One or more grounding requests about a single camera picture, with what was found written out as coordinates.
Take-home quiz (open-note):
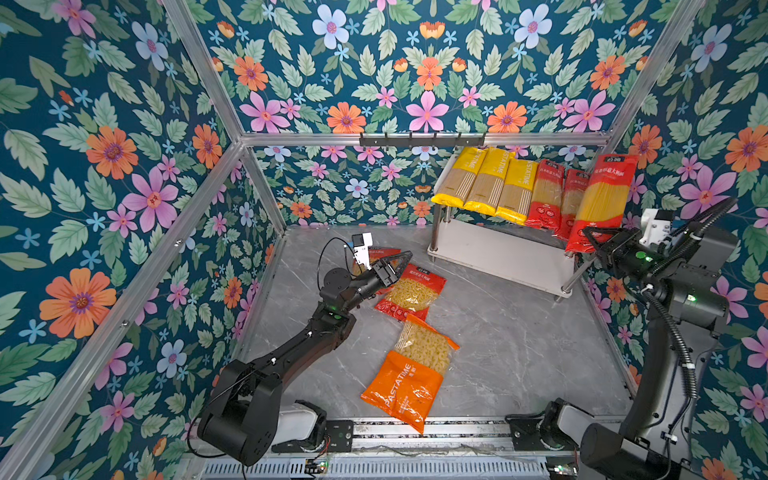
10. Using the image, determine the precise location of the red spaghetti bag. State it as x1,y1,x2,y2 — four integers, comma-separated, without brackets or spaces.
555,169,590,240
566,154,639,253
526,159,565,231

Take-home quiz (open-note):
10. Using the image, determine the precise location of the black hook rail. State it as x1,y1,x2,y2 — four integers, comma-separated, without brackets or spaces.
358,132,486,149

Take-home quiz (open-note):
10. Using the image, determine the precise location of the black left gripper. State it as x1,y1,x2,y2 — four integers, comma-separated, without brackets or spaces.
341,250,411,315

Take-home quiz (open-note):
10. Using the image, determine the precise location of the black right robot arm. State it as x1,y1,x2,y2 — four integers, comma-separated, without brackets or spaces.
537,197,738,479

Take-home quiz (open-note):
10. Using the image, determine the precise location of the red spaghetti bag front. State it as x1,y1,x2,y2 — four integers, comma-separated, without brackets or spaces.
526,159,565,231

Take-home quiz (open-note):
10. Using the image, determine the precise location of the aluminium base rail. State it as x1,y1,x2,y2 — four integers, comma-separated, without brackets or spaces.
175,417,600,479

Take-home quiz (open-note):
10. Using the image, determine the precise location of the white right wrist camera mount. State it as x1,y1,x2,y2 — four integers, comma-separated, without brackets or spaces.
639,208,675,250

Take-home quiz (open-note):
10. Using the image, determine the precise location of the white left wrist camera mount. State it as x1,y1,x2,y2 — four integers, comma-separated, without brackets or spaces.
352,232,373,270

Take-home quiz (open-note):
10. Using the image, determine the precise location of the red fusilli pasta bag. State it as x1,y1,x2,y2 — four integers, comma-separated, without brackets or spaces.
368,247,402,264

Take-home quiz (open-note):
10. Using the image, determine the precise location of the orange macaroni pasta bag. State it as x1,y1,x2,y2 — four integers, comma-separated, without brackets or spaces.
361,314,460,435

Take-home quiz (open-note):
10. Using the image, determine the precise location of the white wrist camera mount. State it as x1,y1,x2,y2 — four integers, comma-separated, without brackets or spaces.
639,208,675,250
352,232,373,270

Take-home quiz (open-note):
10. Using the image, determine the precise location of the yellow spaghetti bag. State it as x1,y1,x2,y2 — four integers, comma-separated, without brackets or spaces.
463,148,516,216
495,160,538,225
431,147,487,208

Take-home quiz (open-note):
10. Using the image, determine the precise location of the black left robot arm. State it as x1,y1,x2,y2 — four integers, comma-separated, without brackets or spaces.
195,250,412,466

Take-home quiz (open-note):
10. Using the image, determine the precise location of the white two-tier shelf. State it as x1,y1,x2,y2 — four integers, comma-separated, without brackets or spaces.
428,148,587,301

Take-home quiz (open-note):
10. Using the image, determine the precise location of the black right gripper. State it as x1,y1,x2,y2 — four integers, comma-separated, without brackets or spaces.
585,224,678,290

